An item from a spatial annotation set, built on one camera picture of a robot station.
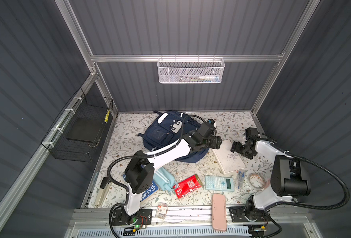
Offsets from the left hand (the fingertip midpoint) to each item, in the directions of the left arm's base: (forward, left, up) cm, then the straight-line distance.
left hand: (217, 139), depth 82 cm
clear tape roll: (-18, -23, -17) cm, 34 cm away
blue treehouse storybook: (-20, +38, -17) cm, 46 cm away
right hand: (0, -18, -15) cm, 24 cm away
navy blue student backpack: (+22, +29, -14) cm, 39 cm away
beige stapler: (-19, +63, -16) cm, 68 cm away
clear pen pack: (-17, -13, -17) cm, 28 cm away
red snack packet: (-18, +17, -19) cm, 32 cm away
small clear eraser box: (-30, +32, -17) cm, 47 cm away
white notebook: (-5, -10, -17) cm, 20 cm away
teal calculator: (-19, -1, -17) cm, 25 cm away
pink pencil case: (-32, +2, -19) cm, 37 cm away
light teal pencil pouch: (-15, +30, -16) cm, 37 cm away
